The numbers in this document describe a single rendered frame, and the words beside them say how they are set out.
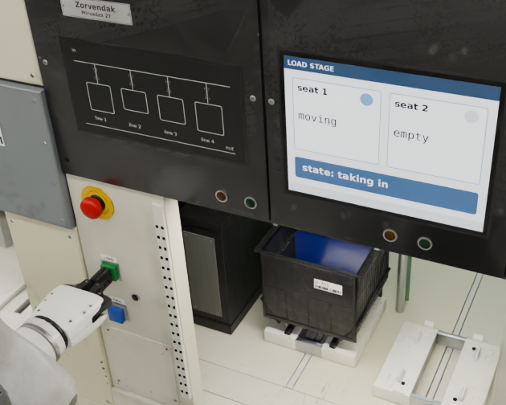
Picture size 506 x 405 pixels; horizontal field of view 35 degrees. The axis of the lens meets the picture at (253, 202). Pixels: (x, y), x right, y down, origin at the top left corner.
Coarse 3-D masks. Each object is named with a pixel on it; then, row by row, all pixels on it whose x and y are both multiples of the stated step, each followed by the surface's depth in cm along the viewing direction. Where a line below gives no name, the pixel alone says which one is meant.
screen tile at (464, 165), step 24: (408, 96) 100; (408, 120) 101; (432, 120) 100; (456, 120) 98; (480, 120) 97; (408, 144) 103; (456, 144) 100; (480, 144) 99; (408, 168) 105; (432, 168) 104; (456, 168) 102; (480, 168) 100
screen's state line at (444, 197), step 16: (304, 160) 112; (304, 176) 114; (320, 176) 113; (336, 176) 111; (352, 176) 110; (368, 176) 109; (384, 176) 108; (384, 192) 109; (400, 192) 108; (416, 192) 107; (432, 192) 106; (448, 192) 104; (464, 192) 103; (448, 208) 106; (464, 208) 105
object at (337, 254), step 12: (300, 240) 176; (312, 240) 174; (324, 240) 173; (336, 240) 171; (300, 252) 178; (312, 252) 176; (324, 252) 174; (336, 252) 173; (348, 252) 171; (360, 252) 170; (324, 264) 176; (336, 264) 175; (348, 264) 173; (360, 264) 172
